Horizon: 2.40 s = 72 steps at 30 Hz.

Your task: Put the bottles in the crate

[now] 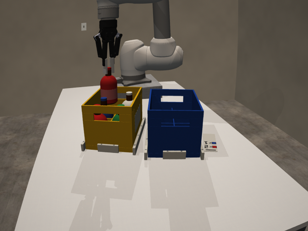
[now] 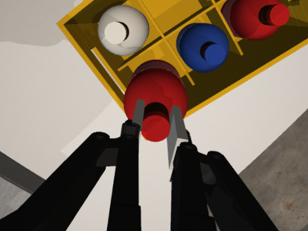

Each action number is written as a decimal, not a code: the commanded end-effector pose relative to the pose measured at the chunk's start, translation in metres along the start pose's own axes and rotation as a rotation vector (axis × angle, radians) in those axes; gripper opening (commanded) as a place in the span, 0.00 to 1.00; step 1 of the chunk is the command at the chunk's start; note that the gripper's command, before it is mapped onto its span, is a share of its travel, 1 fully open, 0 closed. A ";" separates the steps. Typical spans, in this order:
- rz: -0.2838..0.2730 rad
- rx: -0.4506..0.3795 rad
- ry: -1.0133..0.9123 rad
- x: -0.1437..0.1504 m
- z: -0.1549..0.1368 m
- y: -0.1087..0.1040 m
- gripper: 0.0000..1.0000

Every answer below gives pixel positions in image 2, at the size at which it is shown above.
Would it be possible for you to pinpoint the brown crate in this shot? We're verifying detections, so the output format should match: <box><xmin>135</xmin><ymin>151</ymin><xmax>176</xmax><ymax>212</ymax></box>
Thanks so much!
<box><xmin>56</xmin><ymin>0</ymin><xmax>308</xmax><ymax>118</ymax></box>

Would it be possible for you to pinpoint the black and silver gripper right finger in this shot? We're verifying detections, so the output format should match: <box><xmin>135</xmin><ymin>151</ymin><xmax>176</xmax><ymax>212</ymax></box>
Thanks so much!
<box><xmin>167</xmin><ymin>105</ymin><xmax>278</xmax><ymax>231</ymax></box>

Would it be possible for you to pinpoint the blue bottle with grey label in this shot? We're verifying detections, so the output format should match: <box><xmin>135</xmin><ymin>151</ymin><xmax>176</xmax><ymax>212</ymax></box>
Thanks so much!
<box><xmin>176</xmin><ymin>23</ymin><xmax>230</xmax><ymax>72</ymax></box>

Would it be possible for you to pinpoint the cream white bottle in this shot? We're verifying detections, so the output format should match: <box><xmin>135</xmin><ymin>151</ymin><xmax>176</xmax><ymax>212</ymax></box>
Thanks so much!
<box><xmin>98</xmin><ymin>5</ymin><xmax>149</xmax><ymax>56</ymax></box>

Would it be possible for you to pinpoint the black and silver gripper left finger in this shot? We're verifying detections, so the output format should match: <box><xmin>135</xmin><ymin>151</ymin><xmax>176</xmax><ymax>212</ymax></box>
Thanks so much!
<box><xmin>0</xmin><ymin>99</ymin><xmax>145</xmax><ymax>231</ymax></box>

